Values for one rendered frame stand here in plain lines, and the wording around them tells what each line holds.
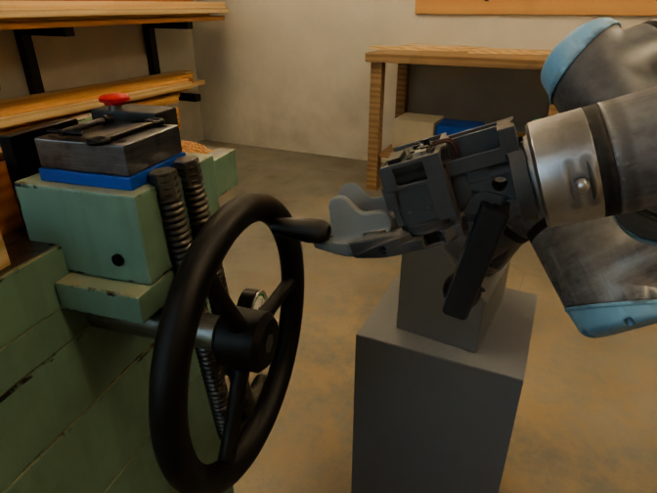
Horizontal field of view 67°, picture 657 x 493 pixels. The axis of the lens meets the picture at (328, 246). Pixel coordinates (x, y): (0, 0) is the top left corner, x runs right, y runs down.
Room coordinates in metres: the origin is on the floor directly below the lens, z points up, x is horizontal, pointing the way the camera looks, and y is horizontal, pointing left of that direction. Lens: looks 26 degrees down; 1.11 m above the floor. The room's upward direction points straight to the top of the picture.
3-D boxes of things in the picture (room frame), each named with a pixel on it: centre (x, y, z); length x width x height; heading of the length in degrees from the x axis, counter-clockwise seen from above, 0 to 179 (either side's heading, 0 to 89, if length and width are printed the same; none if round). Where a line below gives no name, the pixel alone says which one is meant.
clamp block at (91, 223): (0.48, 0.21, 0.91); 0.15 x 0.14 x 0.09; 163
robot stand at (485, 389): (0.83, -0.25, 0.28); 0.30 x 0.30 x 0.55; 65
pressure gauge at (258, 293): (0.68, 0.13, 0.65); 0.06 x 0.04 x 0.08; 163
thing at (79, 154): (0.49, 0.21, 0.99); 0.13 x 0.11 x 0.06; 163
